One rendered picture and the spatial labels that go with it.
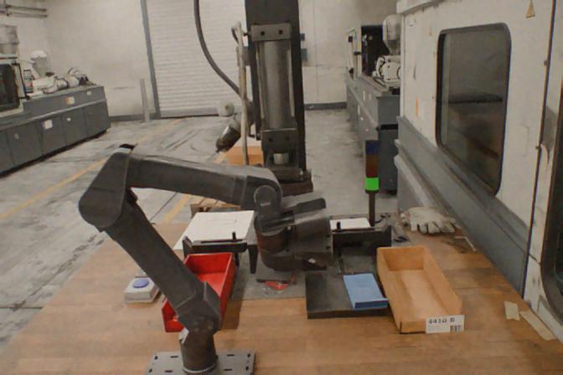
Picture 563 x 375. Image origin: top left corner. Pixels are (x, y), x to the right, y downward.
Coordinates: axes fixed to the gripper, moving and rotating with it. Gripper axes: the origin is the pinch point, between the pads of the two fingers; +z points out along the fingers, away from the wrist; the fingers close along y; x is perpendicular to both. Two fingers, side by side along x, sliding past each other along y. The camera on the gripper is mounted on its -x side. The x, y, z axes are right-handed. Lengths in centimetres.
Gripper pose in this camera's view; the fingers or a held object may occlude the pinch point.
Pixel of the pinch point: (280, 279)
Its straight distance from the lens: 90.0
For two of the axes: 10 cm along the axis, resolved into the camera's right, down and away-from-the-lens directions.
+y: 1.0, -7.4, 6.7
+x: -9.9, -0.1, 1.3
